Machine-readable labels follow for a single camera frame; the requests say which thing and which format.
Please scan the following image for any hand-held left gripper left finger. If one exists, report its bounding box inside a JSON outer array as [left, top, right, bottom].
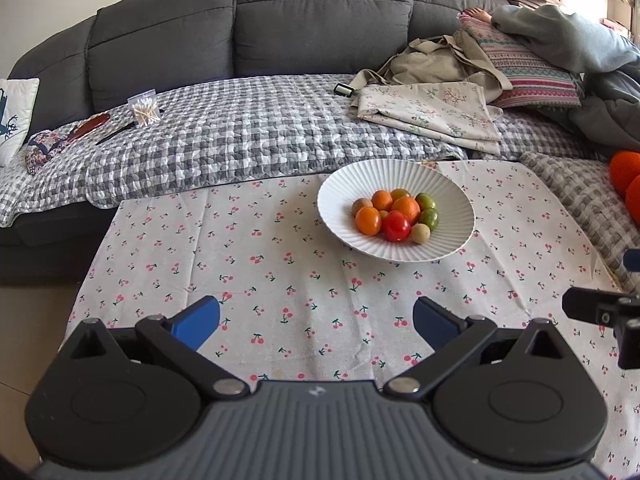
[[60, 296, 251, 401]]

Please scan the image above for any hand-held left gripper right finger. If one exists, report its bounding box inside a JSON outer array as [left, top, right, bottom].
[[384, 296, 581, 401]]

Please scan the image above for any red tomato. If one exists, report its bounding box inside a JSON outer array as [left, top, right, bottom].
[[382, 211, 412, 243]]

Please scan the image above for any large orange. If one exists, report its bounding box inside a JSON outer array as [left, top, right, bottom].
[[355, 206, 383, 236], [391, 196, 422, 225]]

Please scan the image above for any white ribbed bowl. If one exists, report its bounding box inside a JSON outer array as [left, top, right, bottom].
[[317, 159, 476, 263]]

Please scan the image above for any orange round object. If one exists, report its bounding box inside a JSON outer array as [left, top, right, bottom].
[[624, 174, 640, 226], [608, 150, 640, 195]]

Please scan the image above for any grey knit blanket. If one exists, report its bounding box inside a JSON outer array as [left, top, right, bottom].
[[520, 150, 640, 293]]

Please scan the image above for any cherry print tablecloth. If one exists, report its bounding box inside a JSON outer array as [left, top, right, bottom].
[[59, 159, 640, 466]]

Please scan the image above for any dark grey quilt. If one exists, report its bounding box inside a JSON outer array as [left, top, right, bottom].
[[567, 67, 640, 158]]

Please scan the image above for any grey checkered blanket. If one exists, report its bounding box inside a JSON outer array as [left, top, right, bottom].
[[0, 72, 601, 228]]

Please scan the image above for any black pen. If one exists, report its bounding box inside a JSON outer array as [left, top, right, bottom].
[[95, 120, 138, 145]]

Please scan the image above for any folded floral cloth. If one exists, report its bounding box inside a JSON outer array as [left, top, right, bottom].
[[350, 82, 503, 157]]

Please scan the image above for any clear cotton swab box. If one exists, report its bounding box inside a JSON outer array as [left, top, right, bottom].
[[127, 91, 162, 127]]

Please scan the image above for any striped patterned pillow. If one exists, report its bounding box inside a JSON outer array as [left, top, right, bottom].
[[459, 12, 583, 110]]

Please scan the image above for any dark red brush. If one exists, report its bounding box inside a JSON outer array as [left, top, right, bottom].
[[65, 113, 112, 142]]

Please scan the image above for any floral fabric pouch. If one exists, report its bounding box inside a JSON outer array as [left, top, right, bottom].
[[25, 129, 76, 176]]

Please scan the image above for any beige canvas bag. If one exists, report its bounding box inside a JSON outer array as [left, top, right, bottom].
[[375, 30, 513, 106]]

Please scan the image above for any white printed cushion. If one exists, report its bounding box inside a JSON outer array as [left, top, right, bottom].
[[0, 78, 41, 167]]

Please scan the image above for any dark grey sofa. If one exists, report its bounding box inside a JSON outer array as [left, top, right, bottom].
[[0, 0, 516, 286]]

